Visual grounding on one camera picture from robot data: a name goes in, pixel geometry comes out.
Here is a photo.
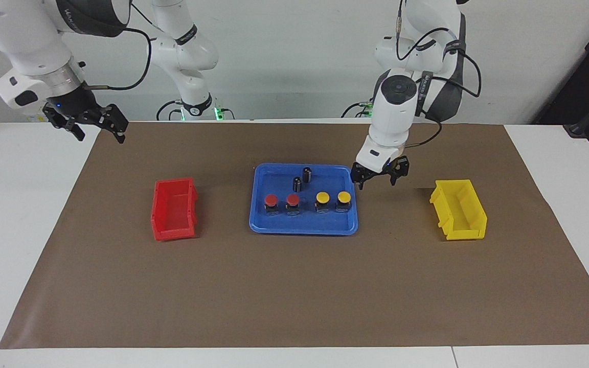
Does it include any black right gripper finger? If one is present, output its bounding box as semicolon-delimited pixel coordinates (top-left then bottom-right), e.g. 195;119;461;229
93;104;129;144
42;104;86;142

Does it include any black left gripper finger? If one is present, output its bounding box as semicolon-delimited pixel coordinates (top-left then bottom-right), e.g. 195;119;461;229
350;164;372;191
388;156;410;186

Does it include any blue plastic tray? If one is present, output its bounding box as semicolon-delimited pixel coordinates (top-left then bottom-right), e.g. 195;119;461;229
249;163;359;236

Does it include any yellow plastic bin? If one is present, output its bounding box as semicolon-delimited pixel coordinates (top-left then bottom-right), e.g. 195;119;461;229
429;179;488;241

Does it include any red plastic bin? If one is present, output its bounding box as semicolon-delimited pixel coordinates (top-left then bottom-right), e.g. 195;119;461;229
151;177;198;241

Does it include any brown table mat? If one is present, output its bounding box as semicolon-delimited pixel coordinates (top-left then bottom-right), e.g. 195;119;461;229
0;121;589;350

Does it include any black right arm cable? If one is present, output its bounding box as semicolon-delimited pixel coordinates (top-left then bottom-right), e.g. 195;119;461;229
87;26;152;91

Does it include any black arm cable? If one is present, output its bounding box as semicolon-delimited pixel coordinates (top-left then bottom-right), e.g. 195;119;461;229
396;0;482;149
87;26;152;91

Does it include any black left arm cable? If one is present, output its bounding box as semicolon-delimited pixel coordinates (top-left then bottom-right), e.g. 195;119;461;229
396;0;482;149

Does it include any black base cable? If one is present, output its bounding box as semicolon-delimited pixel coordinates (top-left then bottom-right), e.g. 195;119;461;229
156;100;183;122
341;100;377;119

